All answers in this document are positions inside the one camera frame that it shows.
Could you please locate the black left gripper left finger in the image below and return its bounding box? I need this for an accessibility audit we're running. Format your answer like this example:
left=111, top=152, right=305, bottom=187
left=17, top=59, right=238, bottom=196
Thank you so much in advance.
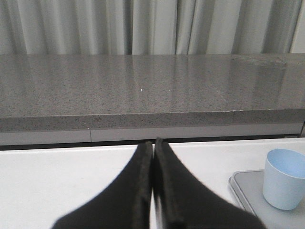
left=53, top=142, right=153, bottom=229

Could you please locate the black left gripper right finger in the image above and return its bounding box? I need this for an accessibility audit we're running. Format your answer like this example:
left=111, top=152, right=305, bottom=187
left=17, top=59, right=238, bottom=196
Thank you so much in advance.
left=153, top=138, right=264, bottom=229

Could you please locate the light blue plastic cup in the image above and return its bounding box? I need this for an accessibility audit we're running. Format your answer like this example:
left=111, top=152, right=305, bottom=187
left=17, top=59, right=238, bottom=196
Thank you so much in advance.
left=263, top=149, right=305, bottom=210

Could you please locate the silver digital kitchen scale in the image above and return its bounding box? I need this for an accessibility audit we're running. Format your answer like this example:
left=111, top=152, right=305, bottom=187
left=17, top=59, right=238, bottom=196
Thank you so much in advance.
left=230, top=170, right=305, bottom=219

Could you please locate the grey stone counter ledge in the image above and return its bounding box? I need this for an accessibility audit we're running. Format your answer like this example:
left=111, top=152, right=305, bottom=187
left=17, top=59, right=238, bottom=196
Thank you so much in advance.
left=0, top=53, right=305, bottom=132

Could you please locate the grey pleated curtain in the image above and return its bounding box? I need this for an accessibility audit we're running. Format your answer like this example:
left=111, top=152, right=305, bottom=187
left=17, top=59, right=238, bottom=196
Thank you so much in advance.
left=0, top=0, right=305, bottom=54

